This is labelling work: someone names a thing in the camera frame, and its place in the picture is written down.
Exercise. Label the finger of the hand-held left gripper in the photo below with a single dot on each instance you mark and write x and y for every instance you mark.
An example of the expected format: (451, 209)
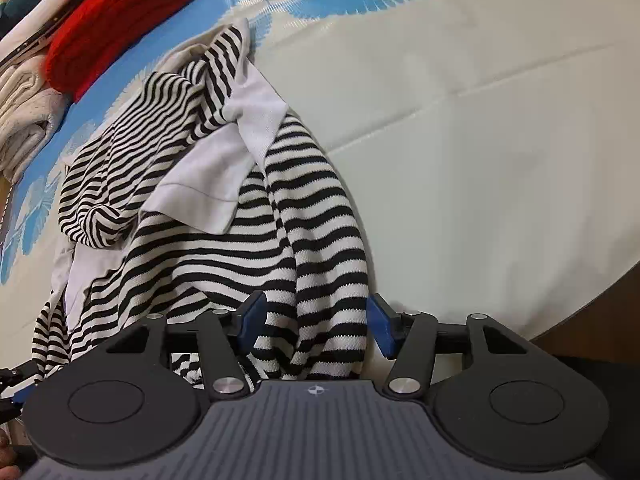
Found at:
(20, 394)
(7, 409)

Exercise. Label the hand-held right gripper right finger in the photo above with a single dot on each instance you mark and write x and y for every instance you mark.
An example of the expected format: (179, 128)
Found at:
(382, 327)

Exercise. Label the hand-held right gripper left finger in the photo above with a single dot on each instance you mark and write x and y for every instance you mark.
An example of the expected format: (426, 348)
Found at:
(252, 317)

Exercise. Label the striped and white sweater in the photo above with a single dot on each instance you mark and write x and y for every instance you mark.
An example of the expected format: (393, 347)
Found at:
(310, 220)

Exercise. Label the white folded clothes pile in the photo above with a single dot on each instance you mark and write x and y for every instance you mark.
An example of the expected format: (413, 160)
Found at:
(75, 2)

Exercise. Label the person's left hand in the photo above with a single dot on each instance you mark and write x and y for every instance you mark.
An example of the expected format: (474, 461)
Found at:
(5, 455)

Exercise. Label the cream folded blanket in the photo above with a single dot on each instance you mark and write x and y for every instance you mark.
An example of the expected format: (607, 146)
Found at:
(25, 110)

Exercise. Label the red folded blanket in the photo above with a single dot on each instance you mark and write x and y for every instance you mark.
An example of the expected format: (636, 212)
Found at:
(115, 25)

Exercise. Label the wooden bed frame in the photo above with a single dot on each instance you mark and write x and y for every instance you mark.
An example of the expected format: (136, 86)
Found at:
(595, 315)

